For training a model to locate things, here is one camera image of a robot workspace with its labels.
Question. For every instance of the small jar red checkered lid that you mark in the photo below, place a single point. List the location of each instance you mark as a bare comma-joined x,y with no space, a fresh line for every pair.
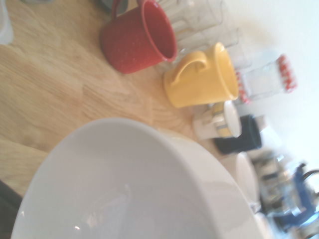
243,87

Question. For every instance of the large white mug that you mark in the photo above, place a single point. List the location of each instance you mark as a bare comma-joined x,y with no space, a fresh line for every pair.
245,179

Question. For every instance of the dark blue mug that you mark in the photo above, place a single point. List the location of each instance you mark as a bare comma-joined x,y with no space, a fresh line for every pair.
241,139

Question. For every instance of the red enamel mug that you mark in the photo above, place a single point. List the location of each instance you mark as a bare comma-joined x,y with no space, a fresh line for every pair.
134,42

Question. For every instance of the stainless steel pot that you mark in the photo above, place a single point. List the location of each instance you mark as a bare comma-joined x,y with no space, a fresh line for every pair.
271,179

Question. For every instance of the small striped white cup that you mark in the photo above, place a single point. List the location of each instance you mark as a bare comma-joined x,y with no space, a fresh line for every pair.
216,122

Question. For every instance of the clear plastic lid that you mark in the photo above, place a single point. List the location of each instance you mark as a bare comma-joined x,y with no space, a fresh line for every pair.
5,22

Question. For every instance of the blue kettle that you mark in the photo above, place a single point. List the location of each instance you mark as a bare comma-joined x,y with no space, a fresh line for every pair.
299,199

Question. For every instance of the plain white bowl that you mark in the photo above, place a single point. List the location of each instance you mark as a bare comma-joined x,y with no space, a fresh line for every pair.
112,186

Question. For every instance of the large jar red checkered lid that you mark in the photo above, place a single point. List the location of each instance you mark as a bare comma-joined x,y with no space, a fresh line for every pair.
269,77

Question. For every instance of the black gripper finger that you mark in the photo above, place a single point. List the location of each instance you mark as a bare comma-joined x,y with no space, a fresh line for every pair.
8,204

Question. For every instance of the clear drinking glass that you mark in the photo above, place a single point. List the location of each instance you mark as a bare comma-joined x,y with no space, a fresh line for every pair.
209,17
179,15
233,47

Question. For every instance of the yellow ceramic mug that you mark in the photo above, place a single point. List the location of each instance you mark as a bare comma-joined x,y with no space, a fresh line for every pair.
199,82

